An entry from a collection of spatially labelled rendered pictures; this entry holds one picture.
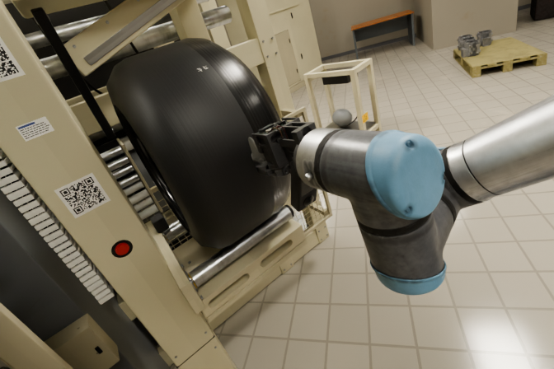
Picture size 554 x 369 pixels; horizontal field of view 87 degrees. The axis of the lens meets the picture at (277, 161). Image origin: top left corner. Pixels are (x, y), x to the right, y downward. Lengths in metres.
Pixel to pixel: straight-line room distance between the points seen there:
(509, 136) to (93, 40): 1.06
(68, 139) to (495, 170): 0.73
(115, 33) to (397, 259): 1.02
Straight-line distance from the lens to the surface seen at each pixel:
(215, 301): 0.88
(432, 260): 0.41
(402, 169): 0.31
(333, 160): 0.35
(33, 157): 0.74
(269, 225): 0.87
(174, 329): 1.00
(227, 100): 0.62
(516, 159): 0.43
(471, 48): 5.06
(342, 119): 3.22
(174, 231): 1.06
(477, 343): 1.68
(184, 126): 0.59
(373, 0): 7.97
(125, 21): 1.14
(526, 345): 1.72
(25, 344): 0.77
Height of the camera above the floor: 1.44
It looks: 26 degrees down
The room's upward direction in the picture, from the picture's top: 18 degrees counter-clockwise
